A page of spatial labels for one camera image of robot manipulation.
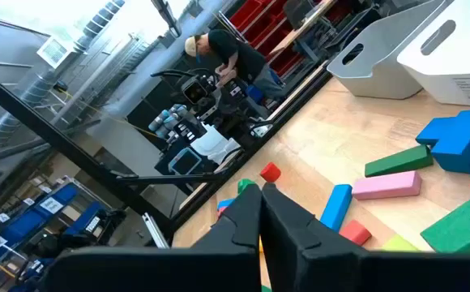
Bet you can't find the tablet teach pendant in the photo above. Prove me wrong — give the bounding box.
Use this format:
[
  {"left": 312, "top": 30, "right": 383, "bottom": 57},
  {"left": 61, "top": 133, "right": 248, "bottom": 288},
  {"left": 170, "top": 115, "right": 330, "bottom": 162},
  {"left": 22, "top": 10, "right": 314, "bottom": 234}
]
[{"left": 168, "top": 146, "right": 203, "bottom": 175}]

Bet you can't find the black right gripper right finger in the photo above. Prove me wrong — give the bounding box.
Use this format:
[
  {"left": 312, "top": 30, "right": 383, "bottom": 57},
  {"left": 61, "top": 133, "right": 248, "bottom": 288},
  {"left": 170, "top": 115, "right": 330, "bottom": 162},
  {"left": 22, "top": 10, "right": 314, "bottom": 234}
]
[{"left": 260, "top": 182, "right": 470, "bottom": 292}]

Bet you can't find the blue long wooden block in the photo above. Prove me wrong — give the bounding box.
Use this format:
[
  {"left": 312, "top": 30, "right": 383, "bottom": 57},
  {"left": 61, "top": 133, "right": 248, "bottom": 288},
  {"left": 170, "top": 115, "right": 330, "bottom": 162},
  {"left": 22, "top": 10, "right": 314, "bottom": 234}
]
[{"left": 319, "top": 183, "right": 353, "bottom": 233}]

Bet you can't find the person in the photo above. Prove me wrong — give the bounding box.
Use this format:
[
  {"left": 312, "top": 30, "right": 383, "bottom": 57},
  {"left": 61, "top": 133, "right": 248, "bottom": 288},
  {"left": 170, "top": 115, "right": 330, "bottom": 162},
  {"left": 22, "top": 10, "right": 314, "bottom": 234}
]
[{"left": 184, "top": 28, "right": 287, "bottom": 102}]

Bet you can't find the blue thick wooden block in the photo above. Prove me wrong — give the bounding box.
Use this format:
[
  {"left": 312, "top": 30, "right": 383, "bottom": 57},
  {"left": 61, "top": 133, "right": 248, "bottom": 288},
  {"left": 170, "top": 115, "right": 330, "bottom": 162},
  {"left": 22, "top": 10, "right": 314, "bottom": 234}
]
[{"left": 429, "top": 108, "right": 470, "bottom": 175}]

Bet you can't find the red storage bin rack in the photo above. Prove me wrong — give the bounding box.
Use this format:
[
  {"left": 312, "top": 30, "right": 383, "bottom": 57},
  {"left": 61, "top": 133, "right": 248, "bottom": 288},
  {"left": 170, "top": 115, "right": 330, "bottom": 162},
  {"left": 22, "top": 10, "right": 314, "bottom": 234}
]
[{"left": 229, "top": 0, "right": 301, "bottom": 78}]

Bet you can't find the red cylinder block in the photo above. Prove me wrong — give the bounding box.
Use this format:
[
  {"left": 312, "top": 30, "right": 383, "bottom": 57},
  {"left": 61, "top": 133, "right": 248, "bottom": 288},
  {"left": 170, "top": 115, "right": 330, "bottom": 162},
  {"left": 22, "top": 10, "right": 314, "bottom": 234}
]
[{"left": 259, "top": 161, "right": 282, "bottom": 183}]

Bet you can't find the blue rectangular block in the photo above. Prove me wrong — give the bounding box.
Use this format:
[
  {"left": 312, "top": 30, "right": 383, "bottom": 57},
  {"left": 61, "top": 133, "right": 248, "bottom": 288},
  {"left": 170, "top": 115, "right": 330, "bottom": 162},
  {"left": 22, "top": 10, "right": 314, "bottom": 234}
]
[{"left": 216, "top": 197, "right": 236, "bottom": 211}]

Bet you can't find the grey plastic bin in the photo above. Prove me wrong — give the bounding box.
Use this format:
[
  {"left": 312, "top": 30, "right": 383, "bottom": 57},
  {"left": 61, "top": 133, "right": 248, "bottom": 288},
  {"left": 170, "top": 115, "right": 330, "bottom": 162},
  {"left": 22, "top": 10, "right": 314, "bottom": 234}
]
[{"left": 326, "top": 0, "right": 449, "bottom": 101}]

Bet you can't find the blue storage bin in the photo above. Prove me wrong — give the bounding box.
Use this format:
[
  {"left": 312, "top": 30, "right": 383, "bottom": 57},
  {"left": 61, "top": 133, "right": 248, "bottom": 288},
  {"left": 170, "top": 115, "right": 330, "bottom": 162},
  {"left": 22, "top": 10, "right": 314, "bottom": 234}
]
[
  {"left": 62, "top": 200, "right": 106, "bottom": 236},
  {"left": 0, "top": 184, "right": 78, "bottom": 260}
]

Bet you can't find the white air vent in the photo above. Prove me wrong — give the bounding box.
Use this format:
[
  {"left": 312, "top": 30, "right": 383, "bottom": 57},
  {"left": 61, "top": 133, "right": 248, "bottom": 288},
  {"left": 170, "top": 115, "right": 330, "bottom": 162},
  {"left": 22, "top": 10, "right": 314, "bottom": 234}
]
[{"left": 36, "top": 35, "right": 74, "bottom": 69}]

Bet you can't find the pink long wooden block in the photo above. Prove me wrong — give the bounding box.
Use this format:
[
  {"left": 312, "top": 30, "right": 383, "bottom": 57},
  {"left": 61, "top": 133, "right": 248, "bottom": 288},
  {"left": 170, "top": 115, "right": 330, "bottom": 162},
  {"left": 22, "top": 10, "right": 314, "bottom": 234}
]
[{"left": 351, "top": 170, "right": 423, "bottom": 201}]

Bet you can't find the dark green long block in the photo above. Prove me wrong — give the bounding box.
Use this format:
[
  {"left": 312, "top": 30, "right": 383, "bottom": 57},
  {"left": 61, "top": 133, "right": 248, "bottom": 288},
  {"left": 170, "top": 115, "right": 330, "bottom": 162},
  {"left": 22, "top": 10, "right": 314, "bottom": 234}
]
[{"left": 364, "top": 144, "right": 434, "bottom": 178}]

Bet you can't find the silver aluminium profile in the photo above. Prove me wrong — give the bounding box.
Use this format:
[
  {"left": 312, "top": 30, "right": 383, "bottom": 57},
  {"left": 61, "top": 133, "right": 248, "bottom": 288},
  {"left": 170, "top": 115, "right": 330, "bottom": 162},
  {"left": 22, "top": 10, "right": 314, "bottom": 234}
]
[{"left": 141, "top": 213, "right": 170, "bottom": 249}]

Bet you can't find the light green long block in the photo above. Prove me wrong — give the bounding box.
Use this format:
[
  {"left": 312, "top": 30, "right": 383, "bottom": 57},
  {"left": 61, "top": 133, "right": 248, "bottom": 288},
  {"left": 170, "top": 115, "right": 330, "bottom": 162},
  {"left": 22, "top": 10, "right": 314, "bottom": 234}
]
[{"left": 382, "top": 234, "right": 421, "bottom": 252}]

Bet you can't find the green rectangular wooden block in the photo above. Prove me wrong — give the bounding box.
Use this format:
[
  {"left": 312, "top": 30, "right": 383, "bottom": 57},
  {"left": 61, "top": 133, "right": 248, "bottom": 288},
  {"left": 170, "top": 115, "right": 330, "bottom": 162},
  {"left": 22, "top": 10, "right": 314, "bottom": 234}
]
[{"left": 420, "top": 189, "right": 470, "bottom": 255}]

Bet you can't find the blue short wooden block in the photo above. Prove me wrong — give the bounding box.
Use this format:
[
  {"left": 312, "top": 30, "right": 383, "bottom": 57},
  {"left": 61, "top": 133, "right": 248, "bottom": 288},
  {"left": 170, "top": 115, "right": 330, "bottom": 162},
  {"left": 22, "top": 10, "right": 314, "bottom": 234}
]
[{"left": 415, "top": 116, "right": 457, "bottom": 148}]

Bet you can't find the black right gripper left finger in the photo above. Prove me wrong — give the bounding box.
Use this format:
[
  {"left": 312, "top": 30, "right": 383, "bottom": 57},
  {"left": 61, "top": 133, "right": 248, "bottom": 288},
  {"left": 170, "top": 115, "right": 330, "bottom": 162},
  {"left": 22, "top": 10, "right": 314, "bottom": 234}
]
[{"left": 42, "top": 182, "right": 263, "bottom": 292}]

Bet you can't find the silver ventilation duct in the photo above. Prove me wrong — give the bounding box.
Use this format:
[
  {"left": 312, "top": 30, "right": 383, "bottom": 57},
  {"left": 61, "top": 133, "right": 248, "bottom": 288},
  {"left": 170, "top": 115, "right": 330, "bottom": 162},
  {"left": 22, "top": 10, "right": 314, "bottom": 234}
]
[{"left": 0, "top": 68, "right": 78, "bottom": 155}]

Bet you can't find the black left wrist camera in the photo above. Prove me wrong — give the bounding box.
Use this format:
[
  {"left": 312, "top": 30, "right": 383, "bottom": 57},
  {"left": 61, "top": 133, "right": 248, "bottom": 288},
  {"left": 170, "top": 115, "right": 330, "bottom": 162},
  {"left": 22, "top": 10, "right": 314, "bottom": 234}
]
[{"left": 181, "top": 76, "right": 210, "bottom": 105}]

